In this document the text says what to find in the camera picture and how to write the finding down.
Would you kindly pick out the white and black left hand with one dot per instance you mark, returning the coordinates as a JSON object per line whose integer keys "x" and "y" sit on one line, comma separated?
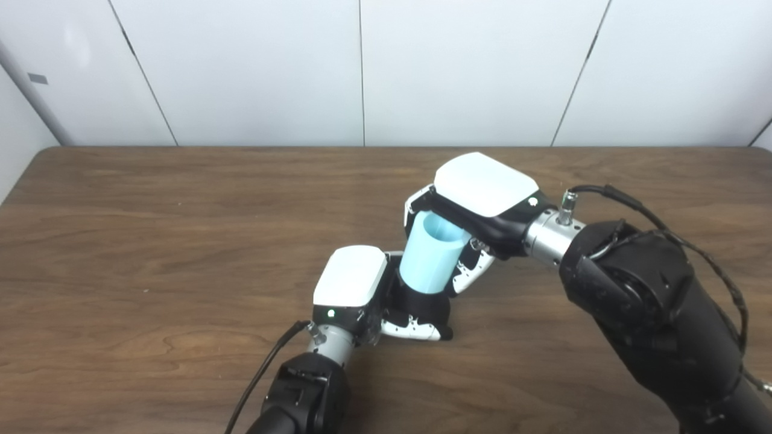
{"x": 350, "y": 277}

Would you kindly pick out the white and black right hand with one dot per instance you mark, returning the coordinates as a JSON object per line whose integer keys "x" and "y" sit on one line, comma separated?
{"x": 482, "y": 184}

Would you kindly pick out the light blue cylinder cup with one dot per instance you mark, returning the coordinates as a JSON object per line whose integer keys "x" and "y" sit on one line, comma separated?
{"x": 425, "y": 265}

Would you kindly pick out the black funnel-shaped nozzle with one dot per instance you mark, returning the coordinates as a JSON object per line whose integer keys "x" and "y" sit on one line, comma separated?
{"x": 422, "y": 304}

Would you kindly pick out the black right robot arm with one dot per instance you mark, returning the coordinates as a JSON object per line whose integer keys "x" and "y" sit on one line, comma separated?
{"x": 651, "y": 301}

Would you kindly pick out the small grey wall label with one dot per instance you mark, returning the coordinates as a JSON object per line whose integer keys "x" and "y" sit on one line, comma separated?
{"x": 37, "y": 78}

